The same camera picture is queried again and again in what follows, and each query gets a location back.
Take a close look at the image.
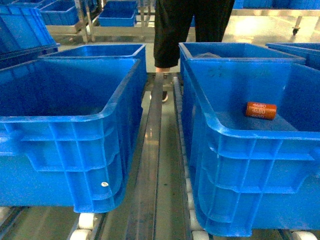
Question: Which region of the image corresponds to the orange 4680 cylinder cap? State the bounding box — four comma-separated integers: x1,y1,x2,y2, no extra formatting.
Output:
245,101,277,120

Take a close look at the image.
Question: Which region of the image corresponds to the blue bin behind right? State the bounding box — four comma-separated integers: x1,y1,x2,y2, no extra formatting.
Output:
179,42,306,78

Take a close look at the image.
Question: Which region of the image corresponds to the blue bin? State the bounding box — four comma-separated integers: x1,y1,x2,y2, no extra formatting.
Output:
179,42,306,78
37,42,147,93

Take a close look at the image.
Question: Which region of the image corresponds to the left blue plastic container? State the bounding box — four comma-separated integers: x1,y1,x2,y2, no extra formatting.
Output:
0,58,145,213

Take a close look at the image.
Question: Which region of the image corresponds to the blue plastic container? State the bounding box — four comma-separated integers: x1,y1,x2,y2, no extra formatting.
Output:
181,60,320,237
0,58,145,213

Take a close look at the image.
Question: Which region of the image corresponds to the right blue plastic container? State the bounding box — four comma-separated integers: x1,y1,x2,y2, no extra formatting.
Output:
181,60,320,237

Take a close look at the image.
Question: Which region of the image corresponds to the blue bin behind left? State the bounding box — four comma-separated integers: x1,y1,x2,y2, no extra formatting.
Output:
37,42,147,93

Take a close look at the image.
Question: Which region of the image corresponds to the walking person in black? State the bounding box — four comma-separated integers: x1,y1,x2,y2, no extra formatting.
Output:
149,0,236,104

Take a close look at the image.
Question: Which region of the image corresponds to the steel center rail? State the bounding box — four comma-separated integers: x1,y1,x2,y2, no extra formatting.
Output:
124,72,164,240

